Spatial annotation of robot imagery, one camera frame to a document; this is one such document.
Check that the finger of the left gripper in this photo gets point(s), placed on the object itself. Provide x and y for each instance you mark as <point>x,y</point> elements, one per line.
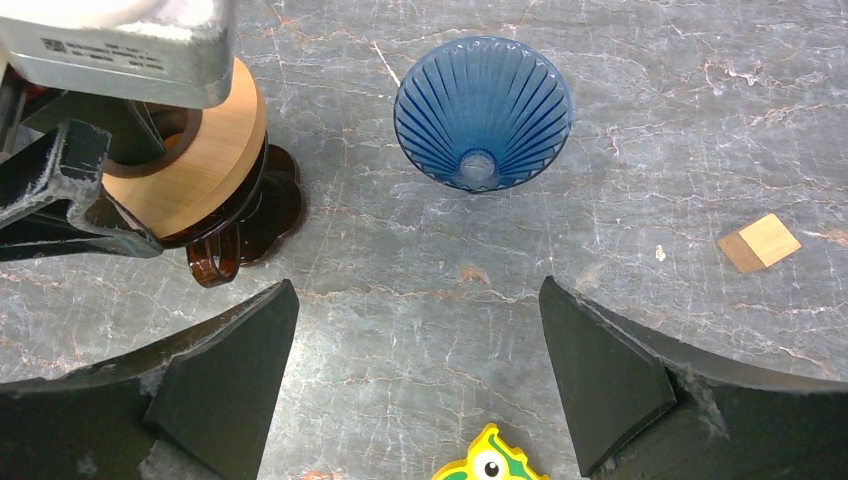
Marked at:
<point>54,202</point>

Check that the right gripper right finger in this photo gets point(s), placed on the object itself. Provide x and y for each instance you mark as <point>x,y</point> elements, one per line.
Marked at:
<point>643,405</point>

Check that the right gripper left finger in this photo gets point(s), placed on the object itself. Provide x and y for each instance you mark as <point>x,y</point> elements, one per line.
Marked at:
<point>197,404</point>

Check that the brown glass dripper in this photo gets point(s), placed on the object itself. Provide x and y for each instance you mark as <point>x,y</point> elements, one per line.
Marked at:
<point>265,209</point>

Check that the blue glass dripper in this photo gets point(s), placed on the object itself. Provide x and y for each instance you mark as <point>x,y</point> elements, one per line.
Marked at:
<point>482,114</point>

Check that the yellow owl block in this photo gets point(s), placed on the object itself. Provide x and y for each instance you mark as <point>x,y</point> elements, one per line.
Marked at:
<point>489,457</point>

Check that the small wooden cube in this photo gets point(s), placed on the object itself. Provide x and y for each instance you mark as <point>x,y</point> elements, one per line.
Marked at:
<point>759,245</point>

